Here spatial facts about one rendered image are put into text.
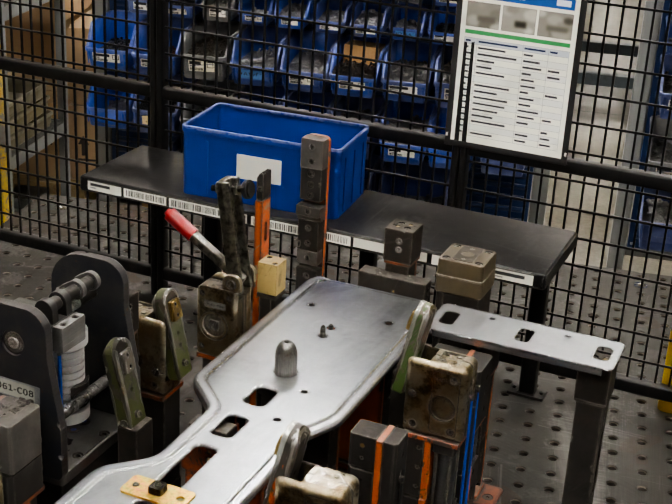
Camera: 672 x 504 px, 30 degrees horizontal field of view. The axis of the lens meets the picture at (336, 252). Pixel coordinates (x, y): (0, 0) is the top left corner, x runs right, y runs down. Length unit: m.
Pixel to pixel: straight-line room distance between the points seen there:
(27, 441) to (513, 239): 1.00
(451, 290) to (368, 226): 0.24
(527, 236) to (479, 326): 0.33
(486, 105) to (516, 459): 0.62
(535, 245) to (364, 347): 0.46
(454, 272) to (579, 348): 0.25
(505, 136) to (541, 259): 0.25
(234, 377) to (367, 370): 0.19
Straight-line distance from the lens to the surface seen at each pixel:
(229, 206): 1.83
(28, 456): 1.54
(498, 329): 1.93
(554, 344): 1.90
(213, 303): 1.89
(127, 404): 1.63
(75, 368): 1.65
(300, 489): 1.44
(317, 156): 2.09
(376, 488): 1.67
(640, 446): 2.28
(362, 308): 1.95
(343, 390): 1.72
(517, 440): 2.23
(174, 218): 1.90
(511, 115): 2.23
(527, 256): 2.12
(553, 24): 2.18
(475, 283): 2.00
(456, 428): 1.74
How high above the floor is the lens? 1.84
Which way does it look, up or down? 23 degrees down
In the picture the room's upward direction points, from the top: 3 degrees clockwise
